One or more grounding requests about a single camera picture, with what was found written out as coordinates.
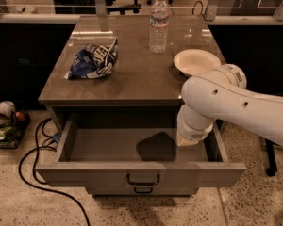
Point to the pile of toys on tray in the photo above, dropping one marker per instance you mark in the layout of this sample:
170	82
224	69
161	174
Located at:
13	124

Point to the grey bottom drawer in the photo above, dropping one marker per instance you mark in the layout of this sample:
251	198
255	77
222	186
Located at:
142	191

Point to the black stand leg with wheel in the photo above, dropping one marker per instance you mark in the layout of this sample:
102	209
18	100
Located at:
272	169

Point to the grey drawer cabinet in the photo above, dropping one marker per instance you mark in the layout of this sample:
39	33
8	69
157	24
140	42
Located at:
143	90

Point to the clear plastic water bottle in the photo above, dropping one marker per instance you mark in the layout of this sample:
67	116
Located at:
159	19

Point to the grey top drawer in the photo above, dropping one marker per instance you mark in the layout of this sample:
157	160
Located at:
138	157

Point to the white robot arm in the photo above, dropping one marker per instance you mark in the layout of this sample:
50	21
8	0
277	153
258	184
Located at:
221	94

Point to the foam-covered gripper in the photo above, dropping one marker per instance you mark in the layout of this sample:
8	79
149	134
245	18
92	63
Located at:
191	132

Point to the white bowl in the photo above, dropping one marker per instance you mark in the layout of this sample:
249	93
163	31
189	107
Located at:
194	61

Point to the blue white chip bag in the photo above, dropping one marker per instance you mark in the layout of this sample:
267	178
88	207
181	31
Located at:
93	61

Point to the grey drawer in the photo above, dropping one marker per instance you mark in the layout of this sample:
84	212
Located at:
138	157
142	191

